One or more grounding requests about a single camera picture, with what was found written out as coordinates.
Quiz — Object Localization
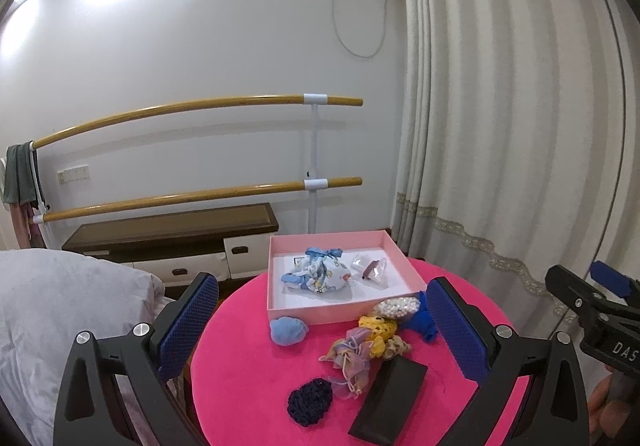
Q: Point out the royal blue knitted item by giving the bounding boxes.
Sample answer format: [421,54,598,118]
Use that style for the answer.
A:
[400,291,438,343]

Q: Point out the black leather case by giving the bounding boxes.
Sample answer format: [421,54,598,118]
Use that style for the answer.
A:
[348,356,428,445]

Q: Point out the bag of white beads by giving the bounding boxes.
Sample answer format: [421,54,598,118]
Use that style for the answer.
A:
[372,296,421,320]

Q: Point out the yellow crochet item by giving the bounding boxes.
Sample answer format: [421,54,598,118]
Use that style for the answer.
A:
[358,316,397,359]

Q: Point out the navy crochet item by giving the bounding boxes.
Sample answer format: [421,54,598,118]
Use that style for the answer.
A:
[286,378,333,428]

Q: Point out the blue cartoon print cloth pouch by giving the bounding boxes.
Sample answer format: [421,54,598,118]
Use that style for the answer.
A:
[281,247,352,296]

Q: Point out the person's right hand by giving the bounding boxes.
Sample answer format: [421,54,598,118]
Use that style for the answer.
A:
[588,366,639,445]

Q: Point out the cream curtain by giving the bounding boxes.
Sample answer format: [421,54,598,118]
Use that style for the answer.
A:
[393,0,639,336]

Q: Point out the clear plastic bag with stick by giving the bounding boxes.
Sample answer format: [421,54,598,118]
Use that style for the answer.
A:
[350,253,388,289]

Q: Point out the light blue knitted ball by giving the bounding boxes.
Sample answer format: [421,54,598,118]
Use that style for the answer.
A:
[269,316,308,348]

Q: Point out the low brown white cabinet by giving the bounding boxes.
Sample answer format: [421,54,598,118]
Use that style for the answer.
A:
[62,203,279,287]

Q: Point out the grey cloth on barre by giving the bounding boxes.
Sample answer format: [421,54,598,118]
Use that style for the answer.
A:
[2,143,37,206]

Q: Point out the pink cardboard box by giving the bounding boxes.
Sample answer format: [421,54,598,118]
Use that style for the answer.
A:
[267,230,425,326]

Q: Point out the lower wooden ballet barre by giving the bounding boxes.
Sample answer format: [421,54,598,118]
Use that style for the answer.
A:
[32,176,363,224]

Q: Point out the wooden ballet barre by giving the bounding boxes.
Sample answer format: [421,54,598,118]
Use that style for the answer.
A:
[30,94,365,150]
[32,176,363,224]

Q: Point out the upper wooden ballet barre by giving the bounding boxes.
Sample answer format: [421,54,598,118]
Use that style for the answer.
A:
[30,94,365,150]

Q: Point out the white wall socket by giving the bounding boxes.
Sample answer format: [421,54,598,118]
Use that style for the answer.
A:
[58,164,91,185]

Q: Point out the white barre stand post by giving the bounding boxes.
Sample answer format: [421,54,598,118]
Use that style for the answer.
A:
[303,93,329,234]

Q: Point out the grey power cable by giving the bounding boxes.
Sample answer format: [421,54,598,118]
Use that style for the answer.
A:
[326,0,390,60]

